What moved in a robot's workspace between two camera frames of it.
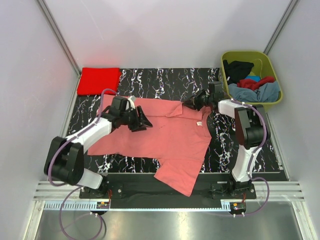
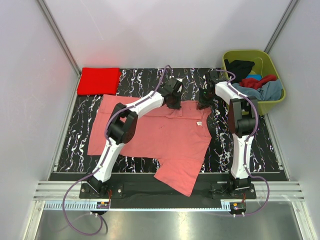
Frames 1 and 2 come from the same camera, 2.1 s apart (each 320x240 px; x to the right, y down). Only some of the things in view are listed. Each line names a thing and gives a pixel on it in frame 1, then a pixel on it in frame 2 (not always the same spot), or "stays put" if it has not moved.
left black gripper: x=142 y=120 → x=176 y=106
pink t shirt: x=178 y=138 stays put
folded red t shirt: x=93 y=81 stays put
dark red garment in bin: x=254 y=84 stays put
